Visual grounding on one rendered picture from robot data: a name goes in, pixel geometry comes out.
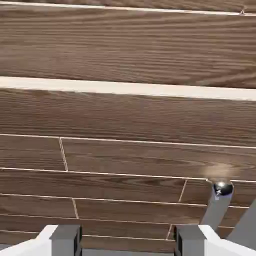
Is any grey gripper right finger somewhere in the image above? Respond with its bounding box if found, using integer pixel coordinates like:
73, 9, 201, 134
174, 224, 256, 256

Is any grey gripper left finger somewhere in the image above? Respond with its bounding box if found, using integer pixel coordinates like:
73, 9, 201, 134
0, 224, 83, 256

